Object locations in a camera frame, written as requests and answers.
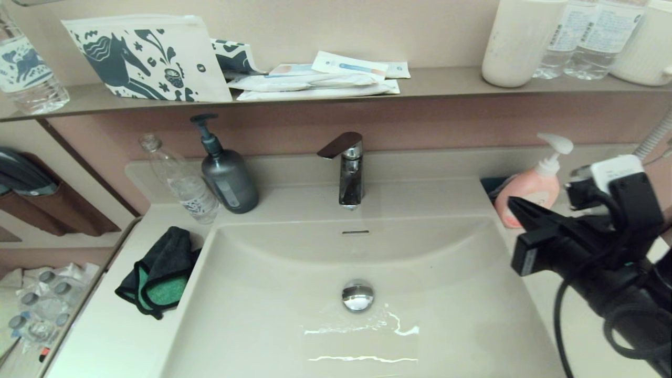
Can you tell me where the chrome sink faucet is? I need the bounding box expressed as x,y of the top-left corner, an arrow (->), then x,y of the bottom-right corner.
317,132 -> 364,209

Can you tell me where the grey green microfiber cloth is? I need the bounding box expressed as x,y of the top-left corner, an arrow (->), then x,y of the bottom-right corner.
115,226 -> 202,320

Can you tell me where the beige sink basin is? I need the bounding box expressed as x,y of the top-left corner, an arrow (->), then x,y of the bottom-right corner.
157,214 -> 568,378

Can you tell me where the pink hand soap bottle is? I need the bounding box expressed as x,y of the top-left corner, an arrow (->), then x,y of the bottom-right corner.
495,133 -> 574,229

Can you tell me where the clear water bottle white label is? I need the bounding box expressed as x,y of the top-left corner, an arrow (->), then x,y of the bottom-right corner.
533,0 -> 583,80
563,0 -> 646,81

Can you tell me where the smooth white tumbler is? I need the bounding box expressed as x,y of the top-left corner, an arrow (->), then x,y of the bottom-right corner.
481,0 -> 568,88

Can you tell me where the ribbed white cup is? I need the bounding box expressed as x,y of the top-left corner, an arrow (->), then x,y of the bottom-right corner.
610,0 -> 672,87

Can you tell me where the chrome drain stopper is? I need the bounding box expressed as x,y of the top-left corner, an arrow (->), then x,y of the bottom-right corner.
341,279 -> 375,313

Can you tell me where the white sachet blue stripe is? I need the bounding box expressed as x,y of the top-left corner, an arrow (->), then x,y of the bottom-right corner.
311,51 -> 390,82

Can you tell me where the long white sachet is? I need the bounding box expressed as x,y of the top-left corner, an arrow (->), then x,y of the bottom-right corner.
228,72 -> 385,92
237,80 -> 401,101

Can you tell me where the pale pink sachet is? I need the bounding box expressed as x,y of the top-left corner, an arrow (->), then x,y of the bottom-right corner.
269,64 -> 319,77

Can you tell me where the dark grey pump bottle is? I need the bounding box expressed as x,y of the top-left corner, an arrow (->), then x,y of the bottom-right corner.
190,114 -> 260,214

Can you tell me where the small blue patterned pouch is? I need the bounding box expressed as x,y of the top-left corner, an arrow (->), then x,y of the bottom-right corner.
211,38 -> 266,80

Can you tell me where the clear empty plastic bottle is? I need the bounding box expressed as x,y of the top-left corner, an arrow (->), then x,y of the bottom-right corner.
139,134 -> 221,225

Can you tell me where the white pouch blue horse print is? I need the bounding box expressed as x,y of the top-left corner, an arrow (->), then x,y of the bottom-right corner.
61,14 -> 233,103

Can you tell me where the brown hair dryer holder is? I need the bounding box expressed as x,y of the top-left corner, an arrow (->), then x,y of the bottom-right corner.
0,152 -> 122,238

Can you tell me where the shrink-wrapped water bottle pack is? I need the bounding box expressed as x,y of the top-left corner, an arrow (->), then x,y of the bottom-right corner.
8,262 -> 101,358

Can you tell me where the dark grey hair dryer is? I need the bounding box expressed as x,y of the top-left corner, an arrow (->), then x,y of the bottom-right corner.
0,146 -> 59,197

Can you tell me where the water bottle blue animal label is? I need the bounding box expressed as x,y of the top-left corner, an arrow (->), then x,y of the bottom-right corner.
0,3 -> 70,115

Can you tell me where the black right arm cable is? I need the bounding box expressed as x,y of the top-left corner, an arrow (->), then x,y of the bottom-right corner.
554,276 -> 672,378

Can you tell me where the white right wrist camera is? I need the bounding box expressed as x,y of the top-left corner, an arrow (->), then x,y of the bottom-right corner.
566,154 -> 665,242

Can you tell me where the white corrugated hose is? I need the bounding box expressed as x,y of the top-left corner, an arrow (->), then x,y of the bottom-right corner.
633,108 -> 672,161

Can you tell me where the grey wall shelf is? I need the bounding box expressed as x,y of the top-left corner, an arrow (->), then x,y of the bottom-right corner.
0,67 -> 672,123

